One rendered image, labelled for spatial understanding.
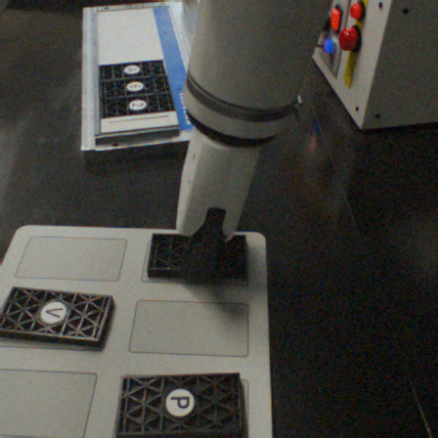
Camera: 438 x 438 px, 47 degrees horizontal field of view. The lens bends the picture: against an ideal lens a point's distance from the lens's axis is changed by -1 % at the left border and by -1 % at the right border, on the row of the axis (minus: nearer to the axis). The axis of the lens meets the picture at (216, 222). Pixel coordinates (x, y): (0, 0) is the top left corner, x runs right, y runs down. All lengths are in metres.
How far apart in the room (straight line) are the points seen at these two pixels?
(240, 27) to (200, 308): 0.26
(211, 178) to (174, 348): 0.16
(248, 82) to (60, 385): 0.29
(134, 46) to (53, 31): 0.19
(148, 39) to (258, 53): 0.58
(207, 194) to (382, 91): 0.37
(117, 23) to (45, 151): 0.34
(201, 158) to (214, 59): 0.07
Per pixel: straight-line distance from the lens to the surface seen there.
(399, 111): 0.73
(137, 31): 0.93
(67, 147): 0.70
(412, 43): 0.68
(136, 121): 0.68
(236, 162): 0.37
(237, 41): 0.33
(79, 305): 0.49
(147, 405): 0.43
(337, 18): 0.76
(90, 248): 0.55
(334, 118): 0.75
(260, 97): 0.35
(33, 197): 0.64
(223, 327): 0.47
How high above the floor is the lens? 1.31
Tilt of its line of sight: 45 degrees down
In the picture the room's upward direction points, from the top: straight up
